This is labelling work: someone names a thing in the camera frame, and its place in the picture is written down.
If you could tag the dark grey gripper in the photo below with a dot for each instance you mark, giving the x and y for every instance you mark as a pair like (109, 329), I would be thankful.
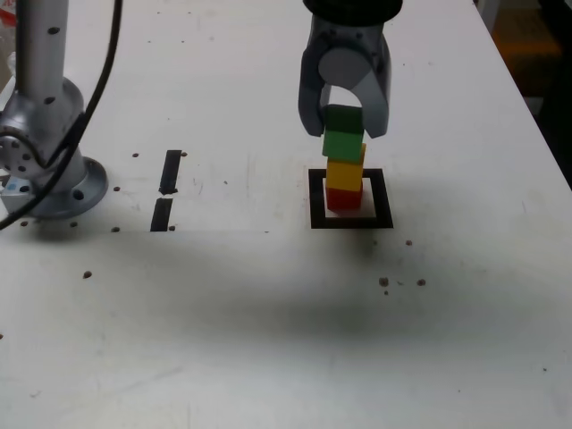
(344, 33)

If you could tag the green cube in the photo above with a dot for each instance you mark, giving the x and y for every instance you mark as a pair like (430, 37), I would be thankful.
(342, 134)

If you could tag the yellow cube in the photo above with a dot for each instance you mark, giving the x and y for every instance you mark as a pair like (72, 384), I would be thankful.
(343, 175)

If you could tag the red cube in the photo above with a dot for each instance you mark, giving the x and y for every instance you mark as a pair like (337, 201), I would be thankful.
(343, 200)

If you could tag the black tape square outline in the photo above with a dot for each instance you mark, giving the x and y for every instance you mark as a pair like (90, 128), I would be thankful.
(353, 223)

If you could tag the black tape strip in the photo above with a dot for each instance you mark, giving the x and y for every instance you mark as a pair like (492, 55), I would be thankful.
(170, 172)

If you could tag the clear plastic bottle red label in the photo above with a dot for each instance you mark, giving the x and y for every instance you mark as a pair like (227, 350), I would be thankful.
(5, 18)

